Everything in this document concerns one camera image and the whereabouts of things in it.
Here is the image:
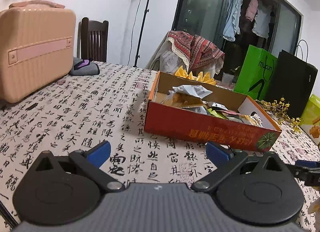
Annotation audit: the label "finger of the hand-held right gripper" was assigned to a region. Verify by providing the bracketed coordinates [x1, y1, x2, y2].
[287, 165, 312, 180]
[295, 160, 320, 168]

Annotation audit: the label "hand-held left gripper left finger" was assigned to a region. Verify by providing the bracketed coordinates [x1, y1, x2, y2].
[29, 140, 127, 194]

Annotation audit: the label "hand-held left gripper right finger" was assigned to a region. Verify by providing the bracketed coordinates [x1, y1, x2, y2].
[191, 140, 292, 193]

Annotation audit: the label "lime green snack packet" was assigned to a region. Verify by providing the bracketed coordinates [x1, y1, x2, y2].
[209, 110, 229, 119]

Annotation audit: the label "orange cardboard box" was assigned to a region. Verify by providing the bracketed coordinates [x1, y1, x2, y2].
[144, 70, 282, 152]

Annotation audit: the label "pile of silver snack packets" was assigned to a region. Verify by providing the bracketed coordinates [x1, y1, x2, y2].
[172, 85, 228, 111]

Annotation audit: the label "calligraphy printed tablecloth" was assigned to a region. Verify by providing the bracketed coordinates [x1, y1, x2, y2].
[0, 61, 320, 232]

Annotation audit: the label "light green carton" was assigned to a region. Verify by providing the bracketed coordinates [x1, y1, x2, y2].
[299, 94, 320, 145]

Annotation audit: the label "yellow flower branch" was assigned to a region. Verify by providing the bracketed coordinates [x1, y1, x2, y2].
[256, 98, 303, 132]

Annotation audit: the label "clear plastic cup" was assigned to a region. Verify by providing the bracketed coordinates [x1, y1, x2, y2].
[222, 73, 235, 88]

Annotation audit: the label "green paper bag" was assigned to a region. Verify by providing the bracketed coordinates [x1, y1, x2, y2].
[234, 45, 278, 100]

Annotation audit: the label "grey purple pouch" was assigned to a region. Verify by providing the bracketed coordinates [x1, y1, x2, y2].
[69, 57, 100, 76]

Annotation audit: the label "black paper bag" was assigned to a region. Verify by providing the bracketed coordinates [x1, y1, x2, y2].
[265, 40, 318, 119]

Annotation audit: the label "orange paper flowers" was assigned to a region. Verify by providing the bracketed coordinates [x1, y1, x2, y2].
[174, 66, 217, 86]

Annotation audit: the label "red patterned cloth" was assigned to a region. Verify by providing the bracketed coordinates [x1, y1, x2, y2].
[167, 30, 225, 73]

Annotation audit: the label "dark wooden chair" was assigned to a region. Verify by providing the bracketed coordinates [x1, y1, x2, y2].
[80, 17, 109, 63]

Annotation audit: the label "pink vanity case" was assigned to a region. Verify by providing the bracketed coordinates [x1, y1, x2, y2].
[0, 0, 77, 104]

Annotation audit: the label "hanging blue shirt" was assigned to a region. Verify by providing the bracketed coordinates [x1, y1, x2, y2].
[222, 0, 243, 41]

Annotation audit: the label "hanging white shirt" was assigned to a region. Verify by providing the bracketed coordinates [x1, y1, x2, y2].
[252, 3, 273, 39]

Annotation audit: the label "hanging pink garment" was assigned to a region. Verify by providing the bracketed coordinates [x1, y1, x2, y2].
[245, 0, 259, 21]

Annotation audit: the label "dark framed glass door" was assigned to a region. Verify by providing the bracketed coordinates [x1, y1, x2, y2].
[172, 0, 303, 73]

